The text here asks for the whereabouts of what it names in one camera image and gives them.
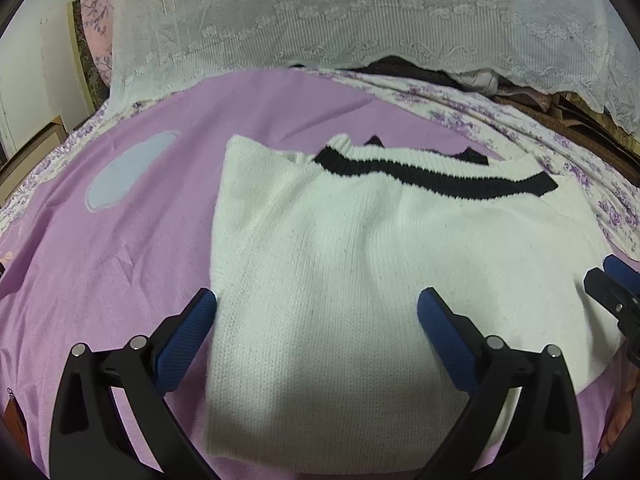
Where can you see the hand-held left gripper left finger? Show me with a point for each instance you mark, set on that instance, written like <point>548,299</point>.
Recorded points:
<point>184,346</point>

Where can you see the white cabinet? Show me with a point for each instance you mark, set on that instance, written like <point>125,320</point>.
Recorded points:
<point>40,70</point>

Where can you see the purple floral bed sheet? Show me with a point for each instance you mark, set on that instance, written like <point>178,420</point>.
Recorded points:
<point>525,120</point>

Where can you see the white crumpled cloth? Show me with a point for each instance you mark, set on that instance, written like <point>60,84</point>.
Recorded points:
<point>477,80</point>

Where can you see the white knit sweater black trim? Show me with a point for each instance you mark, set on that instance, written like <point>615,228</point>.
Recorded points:
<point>375,270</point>

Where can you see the brown cloth pile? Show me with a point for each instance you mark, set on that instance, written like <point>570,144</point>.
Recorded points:
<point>590,125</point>

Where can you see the dark cloth under lace cover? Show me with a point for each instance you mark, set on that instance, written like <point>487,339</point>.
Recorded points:
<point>395,67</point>

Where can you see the purple blanket with blue patch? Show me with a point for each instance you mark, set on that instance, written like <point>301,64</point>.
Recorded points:
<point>150,240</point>

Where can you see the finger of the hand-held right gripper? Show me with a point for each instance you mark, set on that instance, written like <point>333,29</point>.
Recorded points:
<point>617,287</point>

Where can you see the wooden bed frame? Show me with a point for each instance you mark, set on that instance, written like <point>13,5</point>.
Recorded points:
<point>45,135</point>

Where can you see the white lace cover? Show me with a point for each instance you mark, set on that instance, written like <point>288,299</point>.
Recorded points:
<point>350,10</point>

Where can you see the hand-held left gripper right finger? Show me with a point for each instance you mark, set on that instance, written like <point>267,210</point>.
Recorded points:
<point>450,346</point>

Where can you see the pink floral pillow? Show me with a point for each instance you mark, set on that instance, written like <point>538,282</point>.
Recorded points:
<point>97,20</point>

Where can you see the orange tag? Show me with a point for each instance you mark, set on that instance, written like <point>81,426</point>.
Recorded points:
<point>12,415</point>

